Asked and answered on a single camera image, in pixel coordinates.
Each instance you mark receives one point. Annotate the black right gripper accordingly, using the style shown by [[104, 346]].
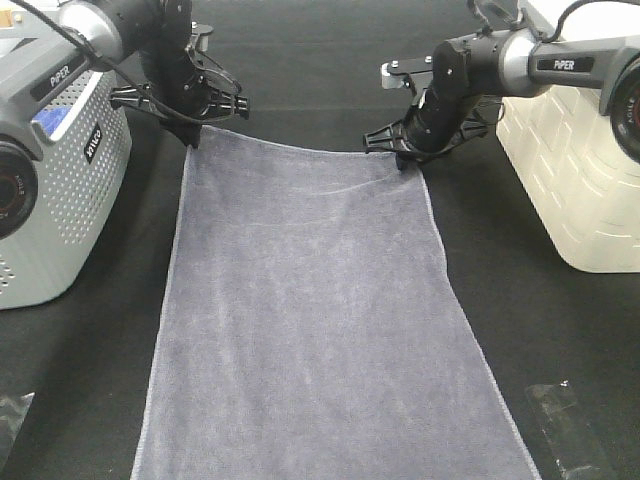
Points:
[[393, 138]]

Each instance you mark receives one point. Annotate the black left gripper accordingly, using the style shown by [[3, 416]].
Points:
[[185, 110]]

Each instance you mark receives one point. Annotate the grey microfibre towel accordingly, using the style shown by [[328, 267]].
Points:
[[309, 329]]

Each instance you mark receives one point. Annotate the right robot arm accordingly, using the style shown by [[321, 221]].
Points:
[[447, 85]]

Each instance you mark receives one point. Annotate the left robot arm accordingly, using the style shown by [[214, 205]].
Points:
[[87, 35]]

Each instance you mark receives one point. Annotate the blue towel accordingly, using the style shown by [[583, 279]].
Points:
[[49, 119]]

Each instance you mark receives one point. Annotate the grey perforated laundry basket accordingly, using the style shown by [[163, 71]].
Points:
[[84, 163]]

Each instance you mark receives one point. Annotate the white storage bin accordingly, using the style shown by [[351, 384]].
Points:
[[584, 187]]

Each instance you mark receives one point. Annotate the left clear tape strip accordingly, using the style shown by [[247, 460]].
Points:
[[13, 413]]

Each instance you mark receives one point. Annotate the clear tape strip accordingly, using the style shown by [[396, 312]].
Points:
[[13, 413], [577, 451]]

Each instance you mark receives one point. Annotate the right clear tape strip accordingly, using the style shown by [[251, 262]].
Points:
[[577, 451]]

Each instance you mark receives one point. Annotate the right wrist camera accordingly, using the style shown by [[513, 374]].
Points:
[[414, 74]]

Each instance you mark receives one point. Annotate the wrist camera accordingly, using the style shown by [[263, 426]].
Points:
[[414, 74], [200, 34]]

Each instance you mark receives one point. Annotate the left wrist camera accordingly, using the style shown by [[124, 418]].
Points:
[[200, 34]]

